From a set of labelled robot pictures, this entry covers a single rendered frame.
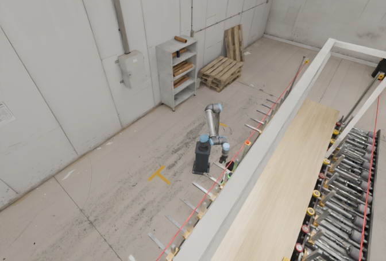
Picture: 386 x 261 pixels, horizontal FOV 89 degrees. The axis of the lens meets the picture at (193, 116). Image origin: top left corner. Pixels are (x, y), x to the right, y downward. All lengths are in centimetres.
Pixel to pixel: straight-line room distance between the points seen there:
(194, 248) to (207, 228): 8
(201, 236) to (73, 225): 315
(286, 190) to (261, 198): 36
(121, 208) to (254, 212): 210
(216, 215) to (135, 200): 290
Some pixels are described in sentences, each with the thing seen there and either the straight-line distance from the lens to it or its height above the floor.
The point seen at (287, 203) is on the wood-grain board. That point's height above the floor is 90.
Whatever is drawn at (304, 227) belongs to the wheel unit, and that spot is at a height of 90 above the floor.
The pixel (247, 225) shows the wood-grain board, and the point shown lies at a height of 90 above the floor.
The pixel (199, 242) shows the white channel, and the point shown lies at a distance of 84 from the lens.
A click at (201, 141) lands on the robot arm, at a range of 320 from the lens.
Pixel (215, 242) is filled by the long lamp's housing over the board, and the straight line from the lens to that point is 94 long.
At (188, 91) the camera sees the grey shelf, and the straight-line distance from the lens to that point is 544.
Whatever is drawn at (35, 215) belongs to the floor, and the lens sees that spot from 422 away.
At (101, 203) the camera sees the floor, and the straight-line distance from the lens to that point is 384.
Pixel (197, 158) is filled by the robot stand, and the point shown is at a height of 42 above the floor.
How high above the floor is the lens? 327
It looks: 42 degrees down
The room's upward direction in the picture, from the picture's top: 2 degrees clockwise
